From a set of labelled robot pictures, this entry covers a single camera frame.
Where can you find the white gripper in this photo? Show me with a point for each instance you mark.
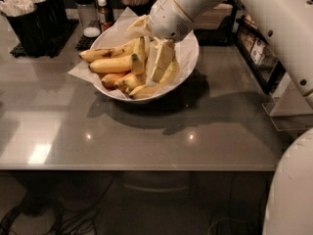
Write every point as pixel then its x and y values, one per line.
pixel 165 18

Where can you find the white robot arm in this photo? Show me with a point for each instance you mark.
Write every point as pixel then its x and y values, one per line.
pixel 287 26

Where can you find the long banana front right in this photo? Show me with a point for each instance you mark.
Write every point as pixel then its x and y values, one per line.
pixel 146 91

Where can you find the short curved banana center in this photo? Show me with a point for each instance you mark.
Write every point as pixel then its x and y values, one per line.
pixel 138 56

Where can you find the spotted banana top left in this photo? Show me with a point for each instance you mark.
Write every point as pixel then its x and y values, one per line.
pixel 92 55

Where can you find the white bowl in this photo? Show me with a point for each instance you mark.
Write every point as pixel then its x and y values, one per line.
pixel 128 65

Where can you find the small banana front middle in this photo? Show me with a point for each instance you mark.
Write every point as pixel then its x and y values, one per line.
pixel 129 81

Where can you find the white paper bowl liner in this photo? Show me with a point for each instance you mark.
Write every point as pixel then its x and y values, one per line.
pixel 187 53

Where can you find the orange banana lower left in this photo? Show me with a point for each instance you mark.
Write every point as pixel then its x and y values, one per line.
pixel 109 79

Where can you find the black napkin dispenser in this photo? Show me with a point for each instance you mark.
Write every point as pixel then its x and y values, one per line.
pixel 214 26

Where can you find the hot sauce bottle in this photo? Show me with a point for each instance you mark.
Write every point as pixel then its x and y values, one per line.
pixel 105 14

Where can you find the small black mat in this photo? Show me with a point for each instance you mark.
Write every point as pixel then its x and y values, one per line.
pixel 84 43

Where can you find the glass shaker black lid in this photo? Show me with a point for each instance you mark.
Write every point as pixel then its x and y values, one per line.
pixel 88 18

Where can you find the black condiment packet rack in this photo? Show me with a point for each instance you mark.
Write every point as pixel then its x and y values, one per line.
pixel 263 63

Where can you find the black cutlery holder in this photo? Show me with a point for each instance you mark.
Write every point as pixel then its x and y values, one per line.
pixel 35 29

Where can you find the white plastic cutlery bundle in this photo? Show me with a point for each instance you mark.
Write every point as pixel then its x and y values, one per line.
pixel 15 8

